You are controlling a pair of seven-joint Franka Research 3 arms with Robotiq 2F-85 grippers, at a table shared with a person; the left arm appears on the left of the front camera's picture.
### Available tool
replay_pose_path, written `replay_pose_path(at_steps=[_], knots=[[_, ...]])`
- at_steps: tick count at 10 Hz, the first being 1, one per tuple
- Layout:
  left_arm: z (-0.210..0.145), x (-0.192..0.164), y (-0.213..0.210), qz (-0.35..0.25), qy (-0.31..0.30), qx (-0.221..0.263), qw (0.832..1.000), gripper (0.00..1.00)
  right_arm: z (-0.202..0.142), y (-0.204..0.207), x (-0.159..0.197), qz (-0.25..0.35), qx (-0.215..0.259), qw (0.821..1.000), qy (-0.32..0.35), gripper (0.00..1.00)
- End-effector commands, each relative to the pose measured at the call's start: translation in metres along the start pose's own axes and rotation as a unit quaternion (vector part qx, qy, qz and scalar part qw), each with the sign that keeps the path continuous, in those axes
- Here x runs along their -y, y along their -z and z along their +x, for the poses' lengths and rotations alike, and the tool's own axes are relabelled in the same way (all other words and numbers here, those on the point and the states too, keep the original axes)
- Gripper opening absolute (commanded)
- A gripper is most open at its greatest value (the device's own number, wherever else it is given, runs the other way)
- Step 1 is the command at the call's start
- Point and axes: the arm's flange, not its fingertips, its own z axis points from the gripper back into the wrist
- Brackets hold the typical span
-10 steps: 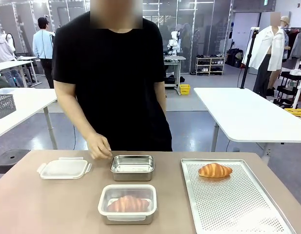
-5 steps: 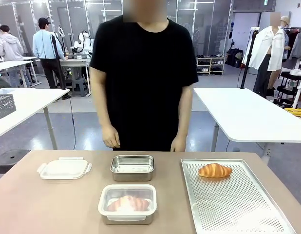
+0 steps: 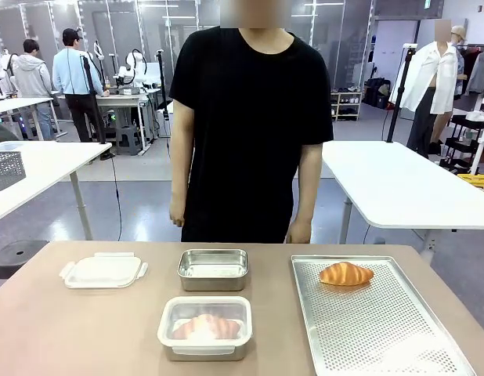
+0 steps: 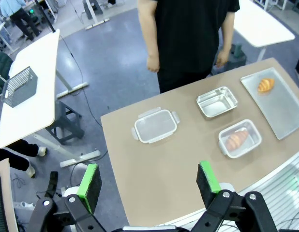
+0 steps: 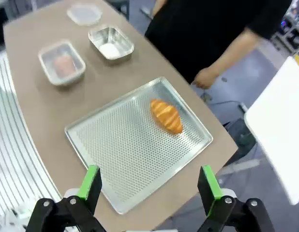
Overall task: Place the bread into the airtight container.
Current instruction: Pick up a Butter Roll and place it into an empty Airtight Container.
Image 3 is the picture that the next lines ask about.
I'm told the person's left forearm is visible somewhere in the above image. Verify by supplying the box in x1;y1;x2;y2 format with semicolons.
293;168;323;223

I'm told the mannequin in white shirt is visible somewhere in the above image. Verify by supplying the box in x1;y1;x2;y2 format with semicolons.
388;19;461;160

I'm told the person's right hand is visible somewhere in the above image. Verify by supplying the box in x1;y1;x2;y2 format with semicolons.
168;197;187;229

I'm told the white background desk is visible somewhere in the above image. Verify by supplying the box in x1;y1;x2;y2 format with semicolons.
0;96;67;141

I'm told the flat yellow crate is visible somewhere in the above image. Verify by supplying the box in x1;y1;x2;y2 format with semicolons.
456;173;484;192

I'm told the mannequin with beige hat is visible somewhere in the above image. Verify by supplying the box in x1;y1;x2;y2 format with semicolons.
451;24;468;99

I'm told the small steel container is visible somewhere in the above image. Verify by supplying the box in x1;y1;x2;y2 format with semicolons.
176;248;249;292

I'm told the grey background workbench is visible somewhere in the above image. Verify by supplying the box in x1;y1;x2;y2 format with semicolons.
56;86;163;153

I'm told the white table with basket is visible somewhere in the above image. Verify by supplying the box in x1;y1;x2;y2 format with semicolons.
0;140;114;241

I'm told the black camera stand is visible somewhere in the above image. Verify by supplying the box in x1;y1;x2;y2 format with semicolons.
154;49;174;139

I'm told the white shoe rack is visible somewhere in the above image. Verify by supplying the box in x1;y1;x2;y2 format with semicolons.
329;91;363;122

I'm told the black bags pile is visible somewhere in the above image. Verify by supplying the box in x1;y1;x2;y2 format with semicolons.
362;77;392;110

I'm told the black utility cart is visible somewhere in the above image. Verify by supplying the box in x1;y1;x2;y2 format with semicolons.
440;112;484;174

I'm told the black round stool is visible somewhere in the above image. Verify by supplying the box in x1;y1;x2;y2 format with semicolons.
0;239;50;294

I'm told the small clear plastic lid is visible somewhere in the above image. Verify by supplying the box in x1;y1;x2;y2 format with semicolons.
60;252;150;291

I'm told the person in grey hoodie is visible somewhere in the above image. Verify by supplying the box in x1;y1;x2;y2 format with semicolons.
9;38;56;141

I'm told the grey perforated basket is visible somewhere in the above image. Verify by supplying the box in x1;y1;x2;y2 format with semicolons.
0;150;25;193

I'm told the large steel container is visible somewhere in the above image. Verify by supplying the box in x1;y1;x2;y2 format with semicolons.
158;296;254;362

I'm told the grey step stool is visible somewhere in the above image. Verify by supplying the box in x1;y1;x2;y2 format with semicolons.
115;125;143;157

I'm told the perforated metal baking tray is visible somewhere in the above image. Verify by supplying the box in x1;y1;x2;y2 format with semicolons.
291;254;479;376

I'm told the orange croissant bread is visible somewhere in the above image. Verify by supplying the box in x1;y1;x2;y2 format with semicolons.
172;313;244;342
318;261;375;287

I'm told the person's left hand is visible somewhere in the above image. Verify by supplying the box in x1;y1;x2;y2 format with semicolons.
284;218;313;245

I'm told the clothes rack with garments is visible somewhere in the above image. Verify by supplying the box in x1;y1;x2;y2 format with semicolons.
459;44;484;97

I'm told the black light stand pole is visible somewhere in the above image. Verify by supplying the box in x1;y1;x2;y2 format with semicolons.
80;54;110;144

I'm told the large clear plastic lid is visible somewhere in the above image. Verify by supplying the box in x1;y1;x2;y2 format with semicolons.
157;295;254;352

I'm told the person's right forearm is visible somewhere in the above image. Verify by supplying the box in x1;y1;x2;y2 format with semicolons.
169;148;195;201

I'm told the thin black hanging cable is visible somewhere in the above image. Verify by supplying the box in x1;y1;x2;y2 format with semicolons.
110;154;124;241

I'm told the person in black t-shirt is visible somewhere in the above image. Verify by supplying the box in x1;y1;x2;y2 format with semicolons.
168;23;334;244

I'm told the man in light blue shirt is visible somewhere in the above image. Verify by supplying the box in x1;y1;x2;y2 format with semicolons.
52;27;107;143

